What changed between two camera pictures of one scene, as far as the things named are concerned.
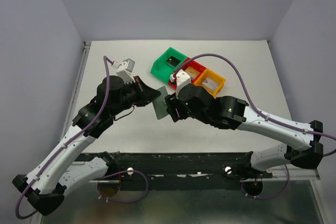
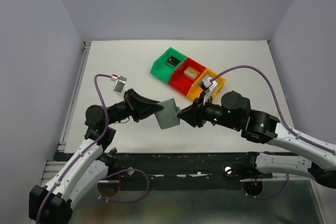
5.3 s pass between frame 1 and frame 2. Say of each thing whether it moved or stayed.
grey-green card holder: moved
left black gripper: moved
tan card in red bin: stayed
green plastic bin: stayed
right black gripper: moved
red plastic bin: stayed
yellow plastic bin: stayed
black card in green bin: stayed
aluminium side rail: stayed
